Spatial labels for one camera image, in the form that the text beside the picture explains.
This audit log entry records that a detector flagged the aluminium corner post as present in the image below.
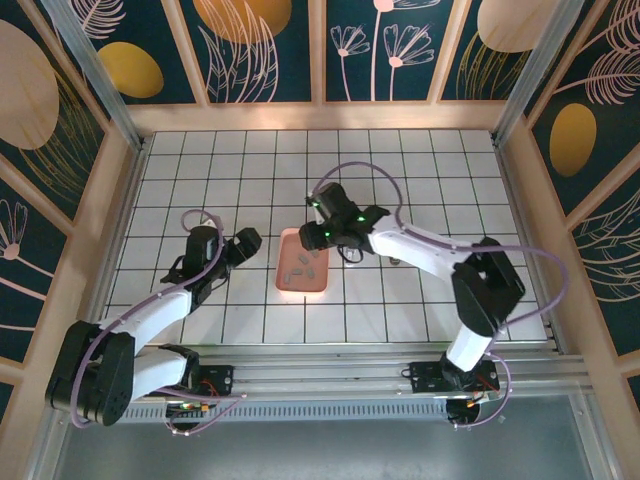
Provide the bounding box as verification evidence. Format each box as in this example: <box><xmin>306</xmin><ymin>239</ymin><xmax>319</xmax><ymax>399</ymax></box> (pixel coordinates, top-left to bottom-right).
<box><xmin>42</xmin><ymin>0</ymin><xmax>146</xmax><ymax>151</ymax></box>
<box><xmin>492</xmin><ymin>0</ymin><xmax>601</xmax><ymax>146</ymax></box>

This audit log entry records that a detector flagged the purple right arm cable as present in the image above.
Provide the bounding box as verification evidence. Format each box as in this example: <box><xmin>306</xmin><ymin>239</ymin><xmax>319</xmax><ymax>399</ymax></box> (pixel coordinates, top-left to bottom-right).
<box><xmin>310</xmin><ymin>161</ymin><xmax>570</xmax><ymax>432</ymax></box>

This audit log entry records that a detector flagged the perforated metal cable tray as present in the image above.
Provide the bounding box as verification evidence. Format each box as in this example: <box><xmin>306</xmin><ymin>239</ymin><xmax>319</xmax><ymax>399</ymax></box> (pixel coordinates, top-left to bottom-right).
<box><xmin>119</xmin><ymin>402</ymin><xmax>586</xmax><ymax>424</ymax></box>

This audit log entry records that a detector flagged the pink plastic tray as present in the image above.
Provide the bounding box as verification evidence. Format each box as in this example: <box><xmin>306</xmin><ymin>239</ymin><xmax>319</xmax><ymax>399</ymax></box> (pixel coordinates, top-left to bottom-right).
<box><xmin>273</xmin><ymin>227</ymin><xmax>331</xmax><ymax>296</ymax></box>

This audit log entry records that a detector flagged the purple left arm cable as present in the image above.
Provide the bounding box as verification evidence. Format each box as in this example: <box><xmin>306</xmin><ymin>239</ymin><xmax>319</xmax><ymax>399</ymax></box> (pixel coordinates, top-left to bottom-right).
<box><xmin>69</xmin><ymin>208</ymin><xmax>249</xmax><ymax>437</ymax></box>

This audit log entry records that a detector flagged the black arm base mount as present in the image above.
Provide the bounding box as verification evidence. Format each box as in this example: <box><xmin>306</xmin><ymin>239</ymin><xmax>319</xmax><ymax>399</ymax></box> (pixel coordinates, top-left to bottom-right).
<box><xmin>399</xmin><ymin>360</ymin><xmax>501</xmax><ymax>401</ymax></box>
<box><xmin>189</xmin><ymin>364</ymin><xmax>236</xmax><ymax>401</ymax></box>

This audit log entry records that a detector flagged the black electronics box with wires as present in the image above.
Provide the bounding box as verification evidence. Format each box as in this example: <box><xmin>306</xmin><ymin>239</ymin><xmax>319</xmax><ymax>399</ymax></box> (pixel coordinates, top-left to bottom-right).
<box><xmin>164</xmin><ymin>399</ymin><xmax>214</xmax><ymax>426</ymax></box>
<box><xmin>444</xmin><ymin>398</ymin><xmax>484</xmax><ymax>429</ymax></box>

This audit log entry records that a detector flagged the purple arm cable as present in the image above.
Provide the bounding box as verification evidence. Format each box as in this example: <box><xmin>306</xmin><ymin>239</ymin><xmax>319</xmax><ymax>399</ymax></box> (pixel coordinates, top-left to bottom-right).
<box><xmin>69</xmin><ymin>208</ymin><xmax>249</xmax><ymax>437</ymax></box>
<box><xmin>310</xmin><ymin>161</ymin><xmax>570</xmax><ymax>432</ymax></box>

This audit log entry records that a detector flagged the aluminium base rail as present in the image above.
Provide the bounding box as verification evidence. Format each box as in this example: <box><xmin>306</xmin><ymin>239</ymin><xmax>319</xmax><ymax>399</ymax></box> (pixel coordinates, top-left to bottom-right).
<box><xmin>49</xmin><ymin>344</ymin><xmax>591</xmax><ymax>401</ymax></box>

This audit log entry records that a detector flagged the aluminium side rail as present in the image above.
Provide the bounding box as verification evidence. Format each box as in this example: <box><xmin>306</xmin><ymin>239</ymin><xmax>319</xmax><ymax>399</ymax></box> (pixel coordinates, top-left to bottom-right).
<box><xmin>492</xmin><ymin>142</ymin><xmax>564</xmax><ymax>351</ymax></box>
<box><xmin>97</xmin><ymin>142</ymin><xmax>150</xmax><ymax>321</ymax></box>

